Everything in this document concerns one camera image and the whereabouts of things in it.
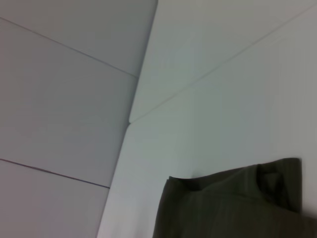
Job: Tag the dark green t-shirt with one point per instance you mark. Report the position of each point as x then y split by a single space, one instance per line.
223 203

